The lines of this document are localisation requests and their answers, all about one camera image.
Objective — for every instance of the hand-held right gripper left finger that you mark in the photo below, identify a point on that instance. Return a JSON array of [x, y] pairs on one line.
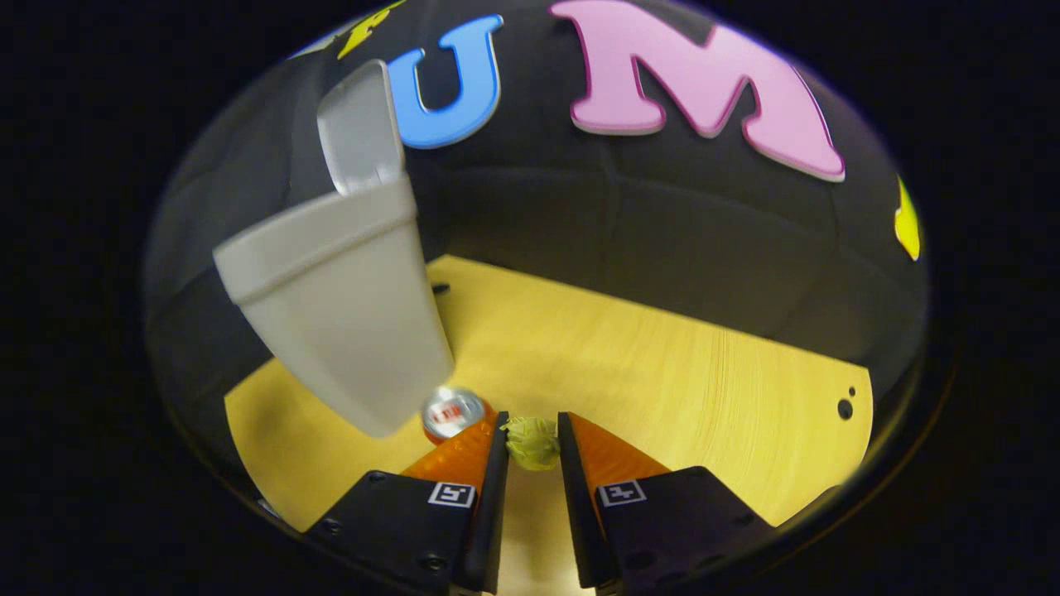
[[490, 513]]

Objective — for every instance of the white desktop garbage bin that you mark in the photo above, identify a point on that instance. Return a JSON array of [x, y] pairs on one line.
[[348, 314]]

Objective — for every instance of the yellow paper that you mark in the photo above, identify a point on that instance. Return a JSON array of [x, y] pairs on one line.
[[532, 443]]

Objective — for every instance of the black backdrop cloth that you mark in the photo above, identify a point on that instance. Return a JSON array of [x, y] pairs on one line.
[[596, 215]]

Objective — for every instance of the wooden desktop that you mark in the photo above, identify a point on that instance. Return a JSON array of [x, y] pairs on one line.
[[646, 372]]

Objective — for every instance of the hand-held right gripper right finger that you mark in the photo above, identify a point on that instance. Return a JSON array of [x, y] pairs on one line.
[[580, 513]]

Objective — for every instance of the red pop can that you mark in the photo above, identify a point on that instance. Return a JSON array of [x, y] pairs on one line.
[[451, 411]]

